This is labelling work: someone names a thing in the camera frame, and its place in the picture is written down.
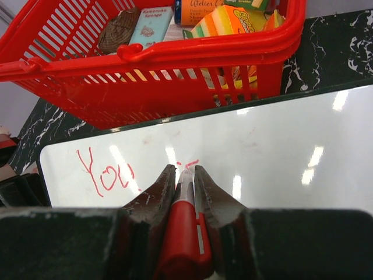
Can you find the red whiteboard marker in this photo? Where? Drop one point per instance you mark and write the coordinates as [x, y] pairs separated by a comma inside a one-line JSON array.
[[186, 251]]

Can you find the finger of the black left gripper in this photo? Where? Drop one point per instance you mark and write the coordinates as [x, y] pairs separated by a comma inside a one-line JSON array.
[[23, 190]]

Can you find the tall orange sponge pack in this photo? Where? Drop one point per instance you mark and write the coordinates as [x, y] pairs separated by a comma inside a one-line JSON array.
[[260, 5]]

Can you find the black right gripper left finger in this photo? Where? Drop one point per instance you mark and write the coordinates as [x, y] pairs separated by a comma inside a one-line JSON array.
[[39, 242]]

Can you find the orange tube bottle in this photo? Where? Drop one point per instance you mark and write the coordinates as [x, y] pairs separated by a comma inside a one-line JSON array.
[[191, 12]]

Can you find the light blue sponge box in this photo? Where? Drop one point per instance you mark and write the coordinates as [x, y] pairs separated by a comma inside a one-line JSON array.
[[152, 26]]

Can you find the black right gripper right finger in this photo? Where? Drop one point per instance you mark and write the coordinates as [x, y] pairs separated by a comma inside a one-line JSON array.
[[262, 243]]

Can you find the striped yellow orange sponge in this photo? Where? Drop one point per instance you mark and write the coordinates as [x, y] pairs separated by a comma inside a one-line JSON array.
[[227, 20]]

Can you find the white whiteboard with dark frame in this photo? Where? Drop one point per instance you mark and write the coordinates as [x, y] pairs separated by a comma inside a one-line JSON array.
[[303, 150]]

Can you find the brown round scrubber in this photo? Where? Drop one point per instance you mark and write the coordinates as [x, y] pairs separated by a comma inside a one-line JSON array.
[[118, 31]]

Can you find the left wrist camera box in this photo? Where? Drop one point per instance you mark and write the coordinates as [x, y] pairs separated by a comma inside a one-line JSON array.
[[8, 145]]

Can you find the red plastic shopping basket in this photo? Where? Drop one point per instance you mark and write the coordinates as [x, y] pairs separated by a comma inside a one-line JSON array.
[[51, 49]]

